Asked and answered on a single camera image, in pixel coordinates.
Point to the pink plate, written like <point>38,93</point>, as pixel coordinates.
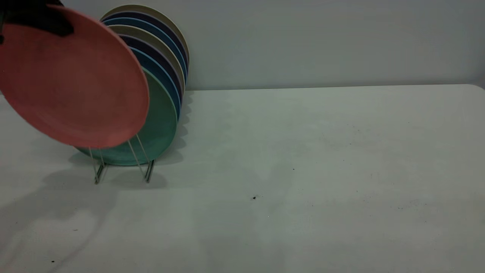
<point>75,83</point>

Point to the blue plate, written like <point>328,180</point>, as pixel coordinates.
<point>132,21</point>
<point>151,60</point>

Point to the dark purple plate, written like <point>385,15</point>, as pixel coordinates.
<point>144,16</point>
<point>151,47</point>

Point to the green plate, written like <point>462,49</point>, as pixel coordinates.
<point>159,129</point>

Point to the beige plate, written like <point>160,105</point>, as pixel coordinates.
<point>129,29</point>
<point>140,7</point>

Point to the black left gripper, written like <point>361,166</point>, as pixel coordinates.
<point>22,3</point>

